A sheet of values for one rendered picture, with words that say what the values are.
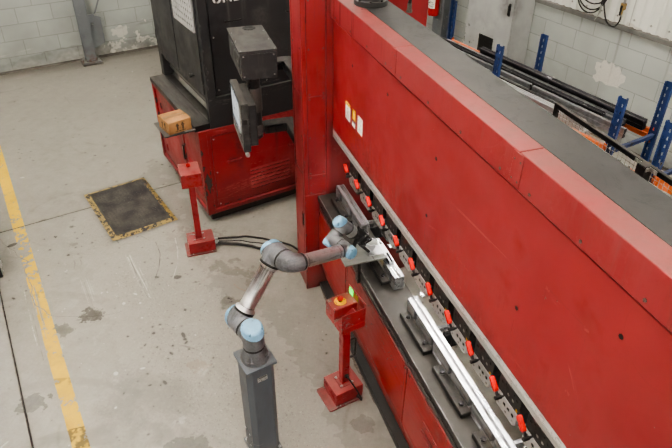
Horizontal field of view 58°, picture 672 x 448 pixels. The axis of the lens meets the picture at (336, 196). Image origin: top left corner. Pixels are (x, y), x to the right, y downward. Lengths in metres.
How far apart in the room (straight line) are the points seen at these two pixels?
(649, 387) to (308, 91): 2.76
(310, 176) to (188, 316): 1.43
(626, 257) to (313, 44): 2.56
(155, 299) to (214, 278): 0.49
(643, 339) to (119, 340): 3.68
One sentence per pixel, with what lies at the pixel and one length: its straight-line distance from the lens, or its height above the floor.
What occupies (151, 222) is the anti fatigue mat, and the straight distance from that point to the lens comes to 5.82.
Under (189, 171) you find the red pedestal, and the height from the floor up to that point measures 0.80.
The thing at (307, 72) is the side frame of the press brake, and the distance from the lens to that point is 3.94.
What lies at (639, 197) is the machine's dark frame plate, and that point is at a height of 2.30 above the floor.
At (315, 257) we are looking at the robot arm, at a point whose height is 1.27.
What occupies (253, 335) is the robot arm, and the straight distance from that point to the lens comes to 3.22.
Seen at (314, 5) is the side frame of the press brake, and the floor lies 2.24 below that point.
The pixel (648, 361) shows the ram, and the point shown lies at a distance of 1.94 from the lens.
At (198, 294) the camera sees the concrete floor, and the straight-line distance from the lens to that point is 4.98.
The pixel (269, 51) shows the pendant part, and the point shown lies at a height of 1.93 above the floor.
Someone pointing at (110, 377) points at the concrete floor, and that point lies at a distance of 4.55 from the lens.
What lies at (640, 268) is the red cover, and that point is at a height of 2.26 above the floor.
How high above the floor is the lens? 3.31
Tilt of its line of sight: 34 degrees down
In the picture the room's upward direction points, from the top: 1 degrees clockwise
